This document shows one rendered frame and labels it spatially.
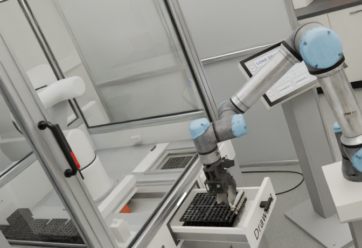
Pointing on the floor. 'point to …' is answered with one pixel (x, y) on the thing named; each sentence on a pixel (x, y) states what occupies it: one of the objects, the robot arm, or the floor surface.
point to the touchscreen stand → (313, 174)
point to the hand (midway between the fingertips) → (230, 200)
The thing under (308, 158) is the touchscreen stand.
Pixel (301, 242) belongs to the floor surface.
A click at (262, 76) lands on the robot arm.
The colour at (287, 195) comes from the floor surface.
